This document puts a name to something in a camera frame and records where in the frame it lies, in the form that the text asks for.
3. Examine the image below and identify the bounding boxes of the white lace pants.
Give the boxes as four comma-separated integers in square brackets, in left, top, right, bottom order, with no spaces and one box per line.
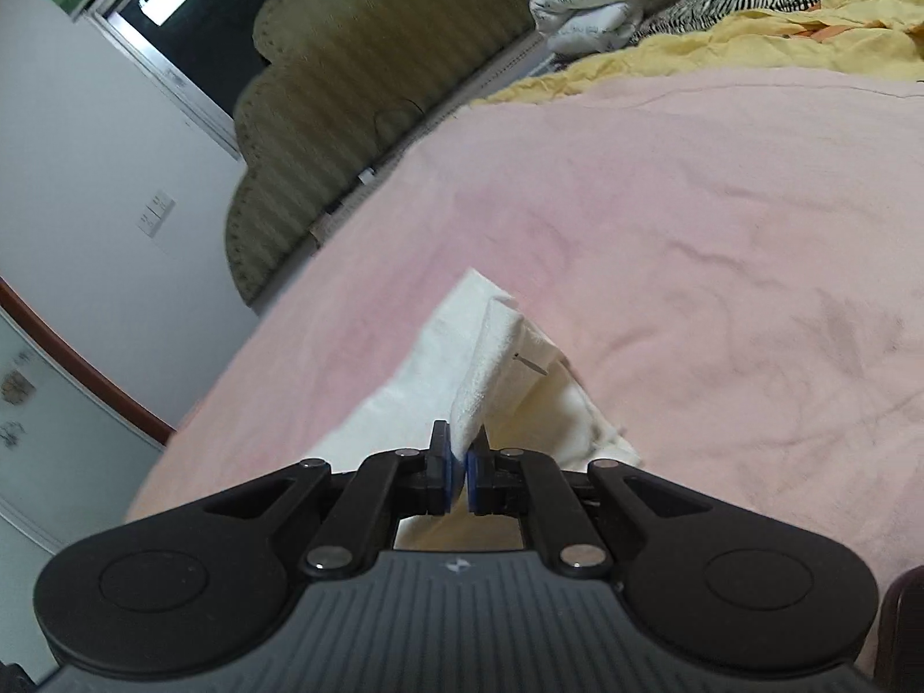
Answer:
[308,267,644,549]

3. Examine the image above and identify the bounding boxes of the pink bed sheet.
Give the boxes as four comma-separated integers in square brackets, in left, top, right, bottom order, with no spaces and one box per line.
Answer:
[122,65,924,579]

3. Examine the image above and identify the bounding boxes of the frosted floral wardrobe door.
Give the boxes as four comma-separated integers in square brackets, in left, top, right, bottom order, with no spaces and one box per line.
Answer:
[0,305,168,665]

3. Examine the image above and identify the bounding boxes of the beige patterned mattress cover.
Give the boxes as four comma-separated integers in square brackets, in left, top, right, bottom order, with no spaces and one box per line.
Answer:
[308,31,565,248]

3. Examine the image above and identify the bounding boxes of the olive green padded headboard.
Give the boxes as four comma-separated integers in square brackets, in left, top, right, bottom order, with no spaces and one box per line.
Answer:
[224,0,532,304]

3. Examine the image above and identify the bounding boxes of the dark window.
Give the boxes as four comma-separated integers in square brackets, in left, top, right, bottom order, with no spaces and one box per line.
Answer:
[84,0,266,157]

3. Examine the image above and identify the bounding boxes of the yellow blanket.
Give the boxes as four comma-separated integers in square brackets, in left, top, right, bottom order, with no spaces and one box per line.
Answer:
[482,0,922,105]

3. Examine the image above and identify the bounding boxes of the brown wooden wardrobe frame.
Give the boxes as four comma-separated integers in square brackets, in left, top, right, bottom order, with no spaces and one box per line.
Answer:
[2,280,174,444]

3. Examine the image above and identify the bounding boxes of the black charging cable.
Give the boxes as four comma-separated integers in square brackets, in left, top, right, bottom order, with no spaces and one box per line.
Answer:
[355,94,428,187]

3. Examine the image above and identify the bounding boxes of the white wall socket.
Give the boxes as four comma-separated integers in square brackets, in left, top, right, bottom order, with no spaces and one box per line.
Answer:
[138,191,176,238]

